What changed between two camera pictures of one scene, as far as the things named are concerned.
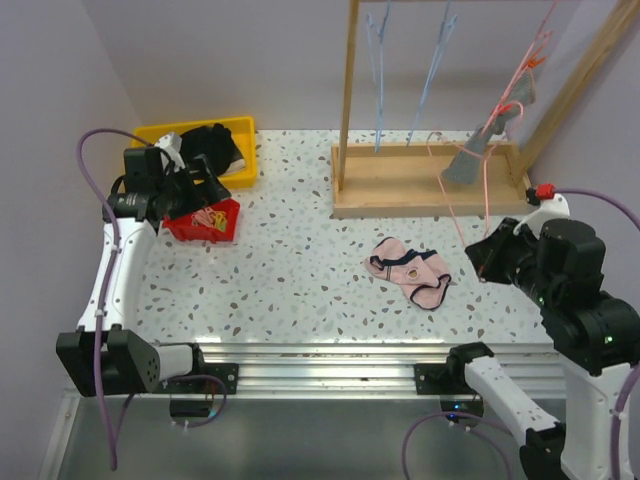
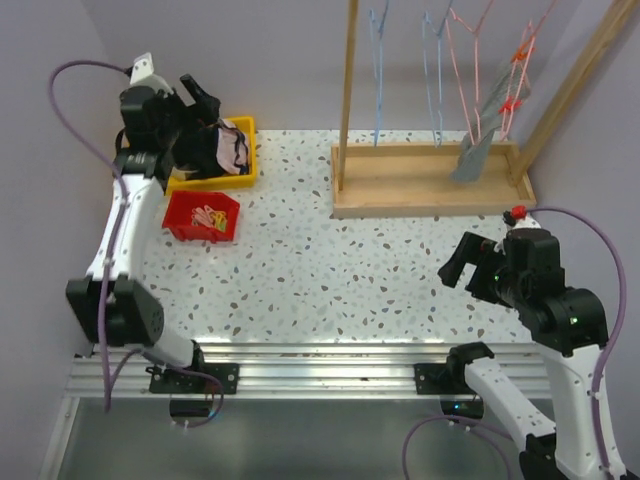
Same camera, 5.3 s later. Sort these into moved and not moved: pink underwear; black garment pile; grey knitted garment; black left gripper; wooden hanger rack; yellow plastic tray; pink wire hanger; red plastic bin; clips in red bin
Moved: grey knitted garment; pink wire hanger; pink underwear; black left gripper
Not moved: clips in red bin; wooden hanger rack; red plastic bin; yellow plastic tray; black garment pile
